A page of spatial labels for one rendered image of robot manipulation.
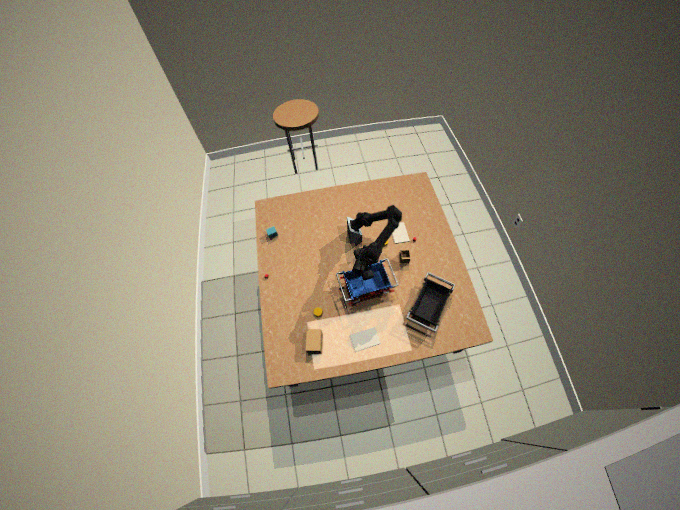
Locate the red plastic tray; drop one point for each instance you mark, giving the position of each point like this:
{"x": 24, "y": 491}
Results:
{"x": 370, "y": 294}

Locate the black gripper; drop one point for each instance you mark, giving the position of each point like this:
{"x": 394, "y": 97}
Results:
{"x": 368, "y": 274}

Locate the tan box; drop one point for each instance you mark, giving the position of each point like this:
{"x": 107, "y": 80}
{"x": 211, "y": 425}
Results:
{"x": 314, "y": 339}

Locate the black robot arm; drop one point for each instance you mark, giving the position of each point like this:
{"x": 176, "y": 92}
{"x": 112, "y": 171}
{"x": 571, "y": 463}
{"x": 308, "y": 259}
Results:
{"x": 374, "y": 250}

